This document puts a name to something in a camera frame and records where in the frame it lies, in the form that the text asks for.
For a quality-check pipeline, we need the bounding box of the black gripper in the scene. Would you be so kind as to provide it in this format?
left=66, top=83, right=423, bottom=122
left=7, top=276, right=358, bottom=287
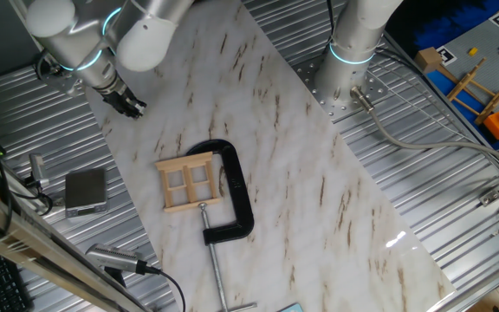
left=100, top=85, right=149, bottom=120

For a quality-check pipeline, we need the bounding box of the black C-clamp with screw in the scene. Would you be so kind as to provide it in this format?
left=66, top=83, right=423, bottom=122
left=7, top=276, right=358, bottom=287
left=186, top=138, right=259, bottom=312

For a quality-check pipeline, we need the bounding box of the aluminium pole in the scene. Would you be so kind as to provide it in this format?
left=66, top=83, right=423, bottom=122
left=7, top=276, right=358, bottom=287
left=9, top=0, right=29, bottom=21

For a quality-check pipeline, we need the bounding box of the marble pattern board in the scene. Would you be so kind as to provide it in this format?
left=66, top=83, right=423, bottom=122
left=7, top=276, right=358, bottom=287
left=65, top=0, right=457, bottom=312

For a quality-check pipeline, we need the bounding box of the cardboard block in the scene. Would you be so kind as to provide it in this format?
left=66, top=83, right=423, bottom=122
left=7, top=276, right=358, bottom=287
left=413, top=46, right=444, bottom=75

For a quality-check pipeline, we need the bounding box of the blue foam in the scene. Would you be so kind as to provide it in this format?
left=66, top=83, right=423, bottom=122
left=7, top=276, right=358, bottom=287
left=413, top=0, right=499, bottom=51

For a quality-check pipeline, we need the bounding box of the wooden easel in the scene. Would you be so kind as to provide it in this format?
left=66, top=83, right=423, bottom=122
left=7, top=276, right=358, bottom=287
left=446, top=58, right=499, bottom=126

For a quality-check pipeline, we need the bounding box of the grey brick baseplate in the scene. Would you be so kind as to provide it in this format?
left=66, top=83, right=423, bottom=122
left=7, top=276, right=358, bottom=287
left=424, top=12, right=499, bottom=148

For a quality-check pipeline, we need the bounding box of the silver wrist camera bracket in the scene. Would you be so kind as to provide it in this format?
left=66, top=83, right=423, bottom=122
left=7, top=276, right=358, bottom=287
left=43, top=64, right=87, bottom=97

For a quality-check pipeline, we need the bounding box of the black cable coil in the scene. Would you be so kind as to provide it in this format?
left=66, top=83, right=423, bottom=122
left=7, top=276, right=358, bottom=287
left=35, top=50, right=58, bottom=82

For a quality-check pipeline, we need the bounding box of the wooden window frame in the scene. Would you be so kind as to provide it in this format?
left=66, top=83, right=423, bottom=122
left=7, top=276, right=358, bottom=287
left=154, top=151, right=224, bottom=214

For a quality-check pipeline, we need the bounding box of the small silver camera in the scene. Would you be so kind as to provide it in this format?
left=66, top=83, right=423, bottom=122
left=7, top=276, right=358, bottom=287
left=28, top=153, right=50, bottom=188

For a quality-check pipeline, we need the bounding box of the black camera mount cable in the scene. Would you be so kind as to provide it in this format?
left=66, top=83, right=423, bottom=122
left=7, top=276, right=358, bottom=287
left=13, top=181, right=55, bottom=217

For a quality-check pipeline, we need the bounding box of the large silver camera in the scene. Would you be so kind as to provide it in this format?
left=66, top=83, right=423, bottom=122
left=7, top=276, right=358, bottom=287
left=85, top=242, right=149, bottom=275

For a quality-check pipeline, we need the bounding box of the aluminium frame beam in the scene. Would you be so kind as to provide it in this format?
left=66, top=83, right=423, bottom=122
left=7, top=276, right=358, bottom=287
left=0, top=179, right=146, bottom=312

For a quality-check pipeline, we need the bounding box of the black camera stand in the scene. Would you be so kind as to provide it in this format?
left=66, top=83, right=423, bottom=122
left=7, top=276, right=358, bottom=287
left=104, top=266, right=127, bottom=288

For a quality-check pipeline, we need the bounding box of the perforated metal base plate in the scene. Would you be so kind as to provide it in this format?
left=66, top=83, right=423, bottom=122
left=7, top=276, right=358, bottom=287
left=292, top=54, right=389, bottom=120

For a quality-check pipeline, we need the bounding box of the black cable bundle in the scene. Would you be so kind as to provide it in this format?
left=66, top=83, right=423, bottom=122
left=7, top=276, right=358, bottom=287
left=321, top=0, right=338, bottom=49

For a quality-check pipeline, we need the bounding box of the thick grey cable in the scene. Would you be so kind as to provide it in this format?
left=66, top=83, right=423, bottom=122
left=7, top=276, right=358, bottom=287
left=349, top=85, right=499, bottom=174

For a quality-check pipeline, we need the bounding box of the metal corner bracket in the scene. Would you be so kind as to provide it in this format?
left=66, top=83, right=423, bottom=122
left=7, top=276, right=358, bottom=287
left=478, top=188, right=499, bottom=207

